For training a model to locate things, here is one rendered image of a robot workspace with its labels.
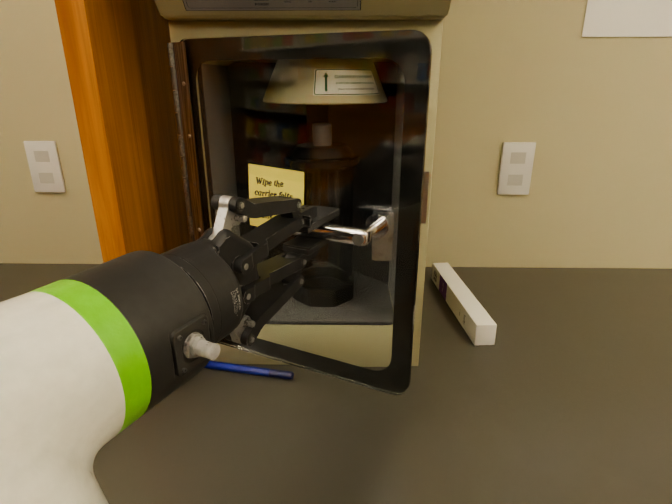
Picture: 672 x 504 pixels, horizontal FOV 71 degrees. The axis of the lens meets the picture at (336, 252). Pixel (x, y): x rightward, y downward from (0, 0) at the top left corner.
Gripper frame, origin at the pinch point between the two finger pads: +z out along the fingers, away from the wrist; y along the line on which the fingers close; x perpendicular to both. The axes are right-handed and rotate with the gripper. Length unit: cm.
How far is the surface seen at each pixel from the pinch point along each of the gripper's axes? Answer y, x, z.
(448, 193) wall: -10, 0, 63
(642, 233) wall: -19, -40, 82
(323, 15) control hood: 21.2, 3.9, 10.3
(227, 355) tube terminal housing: -24.4, 18.7, 6.3
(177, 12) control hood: 21.5, 18.3, 3.2
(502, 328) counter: -26.1, -16.9, 36.2
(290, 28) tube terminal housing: 20.2, 8.7, 11.1
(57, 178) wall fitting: -6, 79, 25
